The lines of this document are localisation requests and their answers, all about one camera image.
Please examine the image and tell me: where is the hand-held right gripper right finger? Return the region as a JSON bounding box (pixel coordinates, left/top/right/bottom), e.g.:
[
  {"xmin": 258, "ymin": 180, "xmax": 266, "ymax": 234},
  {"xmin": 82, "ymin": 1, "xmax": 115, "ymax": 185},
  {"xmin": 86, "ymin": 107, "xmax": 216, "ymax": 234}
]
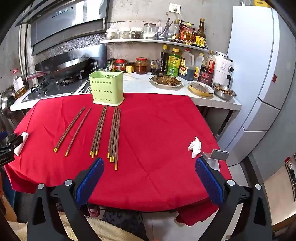
[{"xmin": 195, "ymin": 157, "xmax": 273, "ymax": 241}]

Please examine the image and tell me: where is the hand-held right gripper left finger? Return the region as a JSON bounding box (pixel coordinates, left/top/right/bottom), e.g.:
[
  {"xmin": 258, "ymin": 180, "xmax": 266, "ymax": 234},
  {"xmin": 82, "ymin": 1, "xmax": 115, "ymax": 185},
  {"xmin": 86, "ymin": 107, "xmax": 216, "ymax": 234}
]
[{"xmin": 26, "ymin": 158, "xmax": 105, "ymax": 241}]

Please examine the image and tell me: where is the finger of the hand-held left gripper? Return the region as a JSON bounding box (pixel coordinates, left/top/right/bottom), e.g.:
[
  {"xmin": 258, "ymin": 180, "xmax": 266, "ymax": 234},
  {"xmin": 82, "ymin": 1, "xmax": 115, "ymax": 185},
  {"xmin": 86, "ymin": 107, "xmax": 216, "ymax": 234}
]
[
  {"xmin": 9, "ymin": 134, "xmax": 24, "ymax": 147},
  {"xmin": 0, "ymin": 144, "xmax": 16, "ymax": 156}
]

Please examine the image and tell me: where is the brown wooden chopstick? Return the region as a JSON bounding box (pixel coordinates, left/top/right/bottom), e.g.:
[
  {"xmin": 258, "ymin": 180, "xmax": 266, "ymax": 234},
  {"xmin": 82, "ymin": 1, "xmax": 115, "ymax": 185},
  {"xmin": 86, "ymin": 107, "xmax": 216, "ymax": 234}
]
[
  {"xmin": 65, "ymin": 108, "xmax": 92, "ymax": 157},
  {"xmin": 109, "ymin": 107, "xmax": 118, "ymax": 162},
  {"xmin": 95, "ymin": 106, "xmax": 109, "ymax": 156},
  {"xmin": 112, "ymin": 108, "xmax": 120, "ymax": 163},
  {"xmin": 114, "ymin": 110, "xmax": 122, "ymax": 171},
  {"xmin": 92, "ymin": 106, "xmax": 107, "ymax": 159},
  {"xmin": 107, "ymin": 106, "xmax": 116, "ymax": 159},
  {"xmin": 89, "ymin": 106, "xmax": 106, "ymax": 156},
  {"xmin": 54, "ymin": 106, "xmax": 86, "ymax": 153}
]

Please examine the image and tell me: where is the green plastic chopstick holder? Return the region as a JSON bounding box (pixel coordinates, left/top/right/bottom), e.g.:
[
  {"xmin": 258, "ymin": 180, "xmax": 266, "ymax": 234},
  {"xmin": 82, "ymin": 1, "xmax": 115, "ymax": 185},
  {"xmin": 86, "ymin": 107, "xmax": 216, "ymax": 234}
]
[{"xmin": 89, "ymin": 71, "xmax": 125, "ymax": 106}]

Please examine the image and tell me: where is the white crumpled tissue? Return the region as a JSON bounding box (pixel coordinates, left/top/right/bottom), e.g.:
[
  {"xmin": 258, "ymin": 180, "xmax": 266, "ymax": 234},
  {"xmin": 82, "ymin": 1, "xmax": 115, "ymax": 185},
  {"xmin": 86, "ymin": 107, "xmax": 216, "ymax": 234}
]
[
  {"xmin": 13, "ymin": 131, "xmax": 29, "ymax": 156},
  {"xmin": 187, "ymin": 136, "xmax": 203, "ymax": 159}
]

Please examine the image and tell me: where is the grey metal phone stand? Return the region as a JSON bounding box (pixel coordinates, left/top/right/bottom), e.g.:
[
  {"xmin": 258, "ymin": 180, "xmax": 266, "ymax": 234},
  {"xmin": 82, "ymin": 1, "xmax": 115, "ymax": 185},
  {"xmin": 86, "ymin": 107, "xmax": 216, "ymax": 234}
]
[{"xmin": 202, "ymin": 149, "xmax": 230, "ymax": 165}]

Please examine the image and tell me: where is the clear cooking oil bottle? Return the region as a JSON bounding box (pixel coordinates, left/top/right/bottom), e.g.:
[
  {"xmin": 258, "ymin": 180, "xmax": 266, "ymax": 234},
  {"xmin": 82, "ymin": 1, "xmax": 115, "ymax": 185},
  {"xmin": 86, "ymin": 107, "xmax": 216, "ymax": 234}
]
[{"xmin": 12, "ymin": 69, "xmax": 28, "ymax": 99}]

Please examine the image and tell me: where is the dark patterned cloth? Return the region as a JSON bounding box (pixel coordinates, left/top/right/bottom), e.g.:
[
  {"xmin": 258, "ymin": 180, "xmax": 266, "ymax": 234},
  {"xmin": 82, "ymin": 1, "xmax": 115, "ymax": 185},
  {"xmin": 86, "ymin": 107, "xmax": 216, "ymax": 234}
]
[{"xmin": 102, "ymin": 207, "xmax": 148, "ymax": 241}]

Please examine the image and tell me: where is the beige towel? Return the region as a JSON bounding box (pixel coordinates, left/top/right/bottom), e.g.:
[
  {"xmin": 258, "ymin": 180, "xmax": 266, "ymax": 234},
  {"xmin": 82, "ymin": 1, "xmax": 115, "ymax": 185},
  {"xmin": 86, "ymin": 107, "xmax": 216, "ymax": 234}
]
[{"xmin": 87, "ymin": 215, "xmax": 139, "ymax": 241}]

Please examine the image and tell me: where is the black gas stove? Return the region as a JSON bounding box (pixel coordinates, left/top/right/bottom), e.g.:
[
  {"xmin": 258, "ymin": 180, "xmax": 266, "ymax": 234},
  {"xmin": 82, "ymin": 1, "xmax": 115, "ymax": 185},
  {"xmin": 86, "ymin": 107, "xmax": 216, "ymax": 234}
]
[{"xmin": 21, "ymin": 77, "xmax": 91, "ymax": 103}]

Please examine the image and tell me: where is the red tablecloth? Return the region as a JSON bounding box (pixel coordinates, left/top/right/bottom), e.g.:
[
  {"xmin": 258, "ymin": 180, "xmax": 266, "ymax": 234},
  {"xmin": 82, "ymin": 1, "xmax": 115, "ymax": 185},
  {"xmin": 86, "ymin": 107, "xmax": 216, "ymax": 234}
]
[{"xmin": 3, "ymin": 93, "xmax": 229, "ymax": 226}]

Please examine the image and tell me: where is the black rack with small items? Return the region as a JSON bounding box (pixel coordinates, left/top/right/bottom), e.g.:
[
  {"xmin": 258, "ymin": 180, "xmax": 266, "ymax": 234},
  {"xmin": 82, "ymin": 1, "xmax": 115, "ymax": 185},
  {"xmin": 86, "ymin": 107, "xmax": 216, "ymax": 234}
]
[{"xmin": 285, "ymin": 153, "xmax": 296, "ymax": 202}]

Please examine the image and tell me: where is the steel drying rack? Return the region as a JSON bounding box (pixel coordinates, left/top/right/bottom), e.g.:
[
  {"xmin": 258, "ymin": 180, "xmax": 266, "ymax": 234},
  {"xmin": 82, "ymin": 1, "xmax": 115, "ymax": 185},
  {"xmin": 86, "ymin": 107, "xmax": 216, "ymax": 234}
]
[{"xmin": 72, "ymin": 78, "xmax": 93, "ymax": 94}]

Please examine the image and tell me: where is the black wok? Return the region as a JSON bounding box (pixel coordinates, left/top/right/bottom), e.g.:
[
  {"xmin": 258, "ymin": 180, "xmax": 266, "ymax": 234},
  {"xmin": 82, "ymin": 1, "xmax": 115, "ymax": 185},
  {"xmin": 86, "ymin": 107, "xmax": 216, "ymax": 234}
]
[{"xmin": 26, "ymin": 57, "xmax": 93, "ymax": 80}]

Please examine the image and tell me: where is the steel bowl with food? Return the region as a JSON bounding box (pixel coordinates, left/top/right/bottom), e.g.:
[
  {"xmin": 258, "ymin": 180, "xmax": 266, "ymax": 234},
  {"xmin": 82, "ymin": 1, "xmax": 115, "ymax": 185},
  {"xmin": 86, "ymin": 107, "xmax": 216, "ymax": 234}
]
[{"xmin": 212, "ymin": 82, "xmax": 237, "ymax": 100}]

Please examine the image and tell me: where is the yellow bowl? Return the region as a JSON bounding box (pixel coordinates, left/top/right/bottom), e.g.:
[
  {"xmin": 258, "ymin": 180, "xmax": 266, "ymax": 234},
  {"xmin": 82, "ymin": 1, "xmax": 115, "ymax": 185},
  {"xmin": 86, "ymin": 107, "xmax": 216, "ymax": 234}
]
[{"xmin": 187, "ymin": 80, "xmax": 215, "ymax": 97}]

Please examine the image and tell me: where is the plate of cooked food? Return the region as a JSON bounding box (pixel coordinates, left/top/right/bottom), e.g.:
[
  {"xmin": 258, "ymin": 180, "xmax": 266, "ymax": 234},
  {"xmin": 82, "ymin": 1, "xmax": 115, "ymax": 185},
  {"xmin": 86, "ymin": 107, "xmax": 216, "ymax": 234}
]
[{"xmin": 149, "ymin": 73, "xmax": 185, "ymax": 88}]

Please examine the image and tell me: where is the red-lidded sauce jar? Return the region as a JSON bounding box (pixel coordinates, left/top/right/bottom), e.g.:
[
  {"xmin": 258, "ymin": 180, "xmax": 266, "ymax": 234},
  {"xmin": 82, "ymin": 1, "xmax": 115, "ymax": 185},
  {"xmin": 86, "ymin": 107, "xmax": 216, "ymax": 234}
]
[{"xmin": 115, "ymin": 59, "xmax": 127, "ymax": 74}]

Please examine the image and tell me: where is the white air fryer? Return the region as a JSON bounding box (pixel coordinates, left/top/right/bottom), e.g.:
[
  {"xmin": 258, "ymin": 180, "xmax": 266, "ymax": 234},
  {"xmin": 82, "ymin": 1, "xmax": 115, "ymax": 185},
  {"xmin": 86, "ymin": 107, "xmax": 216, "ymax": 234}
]
[{"xmin": 212, "ymin": 51, "xmax": 234, "ymax": 82}]

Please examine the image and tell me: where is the white plastic jug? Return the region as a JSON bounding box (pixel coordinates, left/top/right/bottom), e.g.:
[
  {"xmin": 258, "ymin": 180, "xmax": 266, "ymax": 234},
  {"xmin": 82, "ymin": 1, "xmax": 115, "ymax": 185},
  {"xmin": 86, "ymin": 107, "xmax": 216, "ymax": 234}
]
[{"xmin": 194, "ymin": 53, "xmax": 205, "ymax": 80}]

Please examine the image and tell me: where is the red-labelled oil jug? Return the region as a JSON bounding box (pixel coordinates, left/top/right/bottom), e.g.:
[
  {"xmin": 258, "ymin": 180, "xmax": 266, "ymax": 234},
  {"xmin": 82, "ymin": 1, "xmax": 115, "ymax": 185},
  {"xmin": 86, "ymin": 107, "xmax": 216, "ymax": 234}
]
[{"xmin": 179, "ymin": 49, "xmax": 196, "ymax": 78}]

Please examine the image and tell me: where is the white refrigerator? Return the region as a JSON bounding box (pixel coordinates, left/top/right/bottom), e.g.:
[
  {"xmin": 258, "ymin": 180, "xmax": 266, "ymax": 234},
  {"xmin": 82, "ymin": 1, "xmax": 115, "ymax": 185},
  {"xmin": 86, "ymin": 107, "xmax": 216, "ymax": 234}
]
[{"xmin": 215, "ymin": 6, "xmax": 292, "ymax": 167}]

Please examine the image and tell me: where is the green plastic bottle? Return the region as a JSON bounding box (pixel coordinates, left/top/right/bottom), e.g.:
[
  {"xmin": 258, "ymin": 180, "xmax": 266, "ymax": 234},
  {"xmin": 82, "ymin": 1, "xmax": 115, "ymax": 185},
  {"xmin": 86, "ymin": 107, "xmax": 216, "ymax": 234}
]
[{"xmin": 167, "ymin": 48, "xmax": 181, "ymax": 77}]

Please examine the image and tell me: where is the chili sauce jar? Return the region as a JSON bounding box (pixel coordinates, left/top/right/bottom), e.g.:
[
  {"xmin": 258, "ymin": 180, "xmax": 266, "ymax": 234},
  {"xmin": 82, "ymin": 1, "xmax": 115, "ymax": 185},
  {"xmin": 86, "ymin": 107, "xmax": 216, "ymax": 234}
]
[{"xmin": 135, "ymin": 57, "xmax": 148, "ymax": 74}]

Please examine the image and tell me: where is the dark glass cup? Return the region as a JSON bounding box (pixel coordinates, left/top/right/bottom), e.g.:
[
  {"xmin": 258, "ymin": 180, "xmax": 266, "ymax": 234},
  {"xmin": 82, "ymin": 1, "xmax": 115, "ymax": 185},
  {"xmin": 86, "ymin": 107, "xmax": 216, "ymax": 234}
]
[{"xmin": 150, "ymin": 60, "xmax": 162, "ymax": 75}]

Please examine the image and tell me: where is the steel range hood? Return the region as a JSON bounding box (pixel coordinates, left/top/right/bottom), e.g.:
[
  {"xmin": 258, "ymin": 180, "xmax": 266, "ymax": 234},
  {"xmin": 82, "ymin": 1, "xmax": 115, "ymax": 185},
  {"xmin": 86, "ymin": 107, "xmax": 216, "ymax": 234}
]
[{"xmin": 14, "ymin": 0, "xmax": 110, "ymax": 56}]

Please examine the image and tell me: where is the slim dark soy sauce bottle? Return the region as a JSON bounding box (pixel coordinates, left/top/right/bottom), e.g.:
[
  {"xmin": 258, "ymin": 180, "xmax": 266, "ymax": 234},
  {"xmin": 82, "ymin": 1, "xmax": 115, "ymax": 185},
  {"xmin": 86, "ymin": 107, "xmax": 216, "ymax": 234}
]
[{"xmin": 161, "ymin": 45, "xmax": 169, "ymax": 73}]

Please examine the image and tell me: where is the small glass spice jar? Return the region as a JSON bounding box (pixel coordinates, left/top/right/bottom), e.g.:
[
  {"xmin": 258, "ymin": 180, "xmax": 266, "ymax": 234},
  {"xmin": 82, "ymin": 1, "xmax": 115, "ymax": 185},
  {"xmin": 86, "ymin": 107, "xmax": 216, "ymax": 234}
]
[
  {"xmin": 130, "ymin": 27, "xmax": 143, "ymax": 39},
  {"xmin": 118, "ymin": 27, "xmax": 130, "ymax": 39},
  {"xmin": 105, "ymin": 28, "xmax": 118, "ymax": 40}
]

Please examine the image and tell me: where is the dark yellow-labelled sauce bottle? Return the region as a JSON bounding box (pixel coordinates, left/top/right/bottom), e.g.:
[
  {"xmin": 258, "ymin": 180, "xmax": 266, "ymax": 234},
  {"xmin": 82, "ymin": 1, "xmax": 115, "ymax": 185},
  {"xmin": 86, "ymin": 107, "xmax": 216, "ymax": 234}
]
[{"xmin": 195, "ymin": 18, "xmax": 207, "ymax": 47}]

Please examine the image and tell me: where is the small yellow oil bottle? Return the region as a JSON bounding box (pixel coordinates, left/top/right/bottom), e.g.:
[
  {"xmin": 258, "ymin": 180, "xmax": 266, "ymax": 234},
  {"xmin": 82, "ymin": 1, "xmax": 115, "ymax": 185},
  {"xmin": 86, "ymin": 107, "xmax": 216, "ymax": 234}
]
[{"xmin": 184, "ymin": 23, "xmax": 195, "ymax": 45}]

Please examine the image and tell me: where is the red seasoning packet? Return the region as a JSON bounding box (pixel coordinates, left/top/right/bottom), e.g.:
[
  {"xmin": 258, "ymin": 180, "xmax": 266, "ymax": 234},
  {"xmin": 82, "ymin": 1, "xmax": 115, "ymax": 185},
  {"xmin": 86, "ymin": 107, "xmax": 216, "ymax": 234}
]
[{"xmin": 179, "ymin": 21, "xmax": 189, "ymax": 42}]

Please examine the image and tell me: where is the yellow-capped sauce bottle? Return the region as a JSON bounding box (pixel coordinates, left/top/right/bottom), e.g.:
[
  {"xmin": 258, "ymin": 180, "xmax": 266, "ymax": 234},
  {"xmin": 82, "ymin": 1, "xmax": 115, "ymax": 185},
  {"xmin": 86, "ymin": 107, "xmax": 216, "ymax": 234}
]
[{"xmin": 172, "ymin": 19, "xmax": 181, "ymax": 40}]

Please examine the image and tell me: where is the clear utensil cup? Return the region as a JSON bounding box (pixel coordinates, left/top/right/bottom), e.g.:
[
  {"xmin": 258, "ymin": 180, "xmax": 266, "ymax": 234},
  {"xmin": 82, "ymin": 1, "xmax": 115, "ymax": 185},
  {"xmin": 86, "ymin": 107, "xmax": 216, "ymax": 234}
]
[{"xmin": 157, "ymin": 18, "xmax": 174, "ymax": 38}]

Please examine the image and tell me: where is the red-lidded glass jar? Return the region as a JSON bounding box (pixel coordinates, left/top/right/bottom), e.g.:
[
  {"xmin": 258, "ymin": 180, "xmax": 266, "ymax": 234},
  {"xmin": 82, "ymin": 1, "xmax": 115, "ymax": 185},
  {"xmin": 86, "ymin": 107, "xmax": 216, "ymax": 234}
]
[{"xmin": 142, "ymin": 23, "xmax": 157, "ymax": 39}]

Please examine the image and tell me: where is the dark jug with red handle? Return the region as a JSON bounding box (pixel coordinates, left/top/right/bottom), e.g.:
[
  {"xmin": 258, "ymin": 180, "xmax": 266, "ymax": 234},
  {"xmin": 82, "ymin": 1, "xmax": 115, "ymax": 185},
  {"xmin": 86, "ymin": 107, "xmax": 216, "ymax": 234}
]
[{"xmin": 198, "ymin": 50, "xmax": 216, "ymax": 87}]

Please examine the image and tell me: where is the white wall shelf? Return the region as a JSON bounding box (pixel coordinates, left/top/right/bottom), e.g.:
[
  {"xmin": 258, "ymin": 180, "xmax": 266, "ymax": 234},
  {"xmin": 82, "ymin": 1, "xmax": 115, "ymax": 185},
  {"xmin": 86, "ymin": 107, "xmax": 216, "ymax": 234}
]
[{"xmin": 100, "ymin": 37, "xmax": 209, "ymax": 53}]

